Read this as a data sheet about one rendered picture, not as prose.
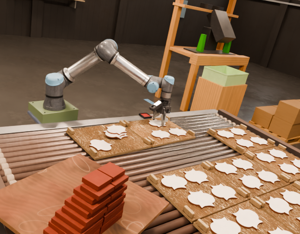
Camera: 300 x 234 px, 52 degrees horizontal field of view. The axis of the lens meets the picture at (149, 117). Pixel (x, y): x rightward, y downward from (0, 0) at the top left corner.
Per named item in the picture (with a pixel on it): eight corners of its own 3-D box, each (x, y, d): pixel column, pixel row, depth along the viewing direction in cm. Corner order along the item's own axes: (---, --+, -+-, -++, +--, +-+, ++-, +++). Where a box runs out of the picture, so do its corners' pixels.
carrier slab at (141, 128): (121, 124, 217) (121, 122, 217) (163, 118, 244) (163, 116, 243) (152, 147, 194) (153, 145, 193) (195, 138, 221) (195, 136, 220)
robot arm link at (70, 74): (45, 80, 216) (108, 37, 202) (53, 75, 230) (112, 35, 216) (56, 94, 219) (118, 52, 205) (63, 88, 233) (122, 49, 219)
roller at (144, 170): (7, 203, 130) (7, 193, 128) (265, 145, 249) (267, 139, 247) (10, 210, 127) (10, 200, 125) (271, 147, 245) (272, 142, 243)
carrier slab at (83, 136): (65, 132, 190) (66, 130, 189) (119, 124, 217) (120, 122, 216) (95, 160, 166) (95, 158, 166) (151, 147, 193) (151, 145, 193)
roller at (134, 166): (4, 196, 134) (4, 186, 132) (260, 141, 252) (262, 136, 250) (7, 202, 130) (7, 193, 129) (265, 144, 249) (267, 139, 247)
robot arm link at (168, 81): (163, 74, 220) (175, 76, 220) (160, 88, 224) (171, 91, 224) (163, 76, 212) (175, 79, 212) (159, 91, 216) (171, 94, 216)
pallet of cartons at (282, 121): (315, 139, 557) (331, 105, 533) (288, 149, 484) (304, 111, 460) (275, 120, 611) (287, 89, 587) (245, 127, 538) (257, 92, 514)
